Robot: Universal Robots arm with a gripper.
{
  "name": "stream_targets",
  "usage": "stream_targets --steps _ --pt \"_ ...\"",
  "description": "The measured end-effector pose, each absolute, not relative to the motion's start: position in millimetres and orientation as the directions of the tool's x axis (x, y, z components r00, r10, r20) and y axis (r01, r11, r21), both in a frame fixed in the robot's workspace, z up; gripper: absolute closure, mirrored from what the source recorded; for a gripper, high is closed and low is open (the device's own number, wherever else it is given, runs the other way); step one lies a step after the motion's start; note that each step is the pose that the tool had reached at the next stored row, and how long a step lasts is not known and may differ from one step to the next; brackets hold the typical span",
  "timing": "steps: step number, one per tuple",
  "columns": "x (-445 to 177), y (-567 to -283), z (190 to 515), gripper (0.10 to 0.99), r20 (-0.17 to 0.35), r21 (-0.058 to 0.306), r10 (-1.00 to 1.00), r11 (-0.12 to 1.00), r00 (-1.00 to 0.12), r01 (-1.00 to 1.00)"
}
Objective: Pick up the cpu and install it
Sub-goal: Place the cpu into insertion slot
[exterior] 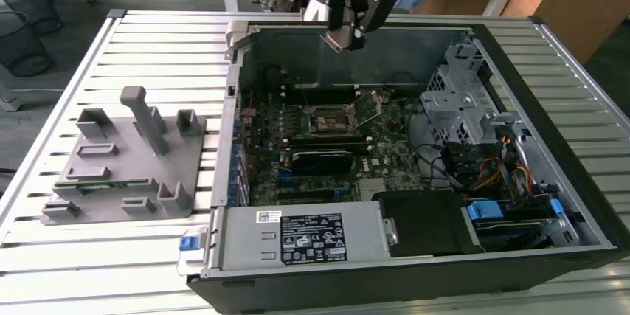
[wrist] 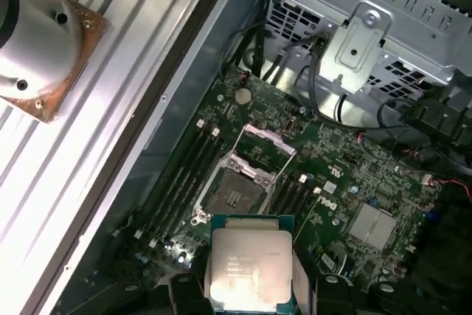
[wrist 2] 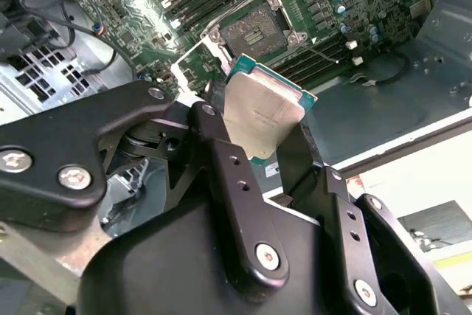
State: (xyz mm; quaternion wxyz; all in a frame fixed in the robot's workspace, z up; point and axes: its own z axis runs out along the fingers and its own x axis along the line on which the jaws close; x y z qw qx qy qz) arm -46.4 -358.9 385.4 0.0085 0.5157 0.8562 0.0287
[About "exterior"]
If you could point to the grey stand base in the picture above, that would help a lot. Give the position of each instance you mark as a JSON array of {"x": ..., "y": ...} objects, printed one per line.
[{"x": 10, "y": 103}]

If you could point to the CPU socket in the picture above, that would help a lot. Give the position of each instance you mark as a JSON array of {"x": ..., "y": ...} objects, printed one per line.
[{"x": 328, "y": 127}]

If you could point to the blue plastic latch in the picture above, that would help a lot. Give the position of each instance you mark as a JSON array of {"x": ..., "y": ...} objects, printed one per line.
[
  {"x": 556, "y": 208},
  {"x": 190, "y": 244}
]

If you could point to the silver chipset heatsink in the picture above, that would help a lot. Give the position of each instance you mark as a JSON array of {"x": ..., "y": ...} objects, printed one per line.
[{"x": 372, "y": 185}]

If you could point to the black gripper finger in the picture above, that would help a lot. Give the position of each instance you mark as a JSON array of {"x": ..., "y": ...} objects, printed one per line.
[
  {"x": 381, "y": 5},
  {"x": 341, "y": 7}
]

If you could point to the grey parts rack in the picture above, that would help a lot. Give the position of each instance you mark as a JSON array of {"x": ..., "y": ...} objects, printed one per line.
[{"x": 133, "y": 175}]

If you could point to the black RAM slot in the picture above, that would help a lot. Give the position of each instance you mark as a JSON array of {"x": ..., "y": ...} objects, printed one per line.
[
  {"x": 331, "y": 139},
  {"x": 331, "y": 147},
  {"x": 325, "y": 97},
  {"x": 325, "y": 101},
  {"x": 331, "y": 151},
  {"x": 331, "y": 143},
  {"x": 325, "y": 92},
  {"x": 325, "y": 88}
]

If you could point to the blue disk carrier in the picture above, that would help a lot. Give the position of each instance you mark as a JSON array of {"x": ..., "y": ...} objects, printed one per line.
[{"x": 483, "y": 211}]

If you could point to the green RAM stick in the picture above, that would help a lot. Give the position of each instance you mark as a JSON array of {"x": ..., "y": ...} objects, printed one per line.
[{"x": 114, "y": 183}]

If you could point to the black expansion slot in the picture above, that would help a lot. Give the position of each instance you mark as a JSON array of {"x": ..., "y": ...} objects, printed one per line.
[{"x": 305, "y": 195}]

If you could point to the wooden cabinet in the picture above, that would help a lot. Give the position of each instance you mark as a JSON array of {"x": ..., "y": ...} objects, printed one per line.
[{"x": 587, "y": 5}]

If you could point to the green motherboard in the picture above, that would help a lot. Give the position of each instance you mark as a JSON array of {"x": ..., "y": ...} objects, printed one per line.
[{"x": 395, "y": 138}]

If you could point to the silver power supply unit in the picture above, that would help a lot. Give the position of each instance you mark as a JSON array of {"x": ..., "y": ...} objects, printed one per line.
[{"x": 237, "y": 237}]

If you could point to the metal drive cage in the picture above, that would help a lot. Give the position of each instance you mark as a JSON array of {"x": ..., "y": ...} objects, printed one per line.
[{"x": 453, "y": 108}]

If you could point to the silver CPU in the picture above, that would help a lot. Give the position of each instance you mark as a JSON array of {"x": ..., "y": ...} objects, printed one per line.
[{"x": 337, "y": 39}]

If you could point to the black PC case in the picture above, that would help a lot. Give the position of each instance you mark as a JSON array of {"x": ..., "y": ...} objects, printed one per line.
[{"x": 345, "y": 289}]

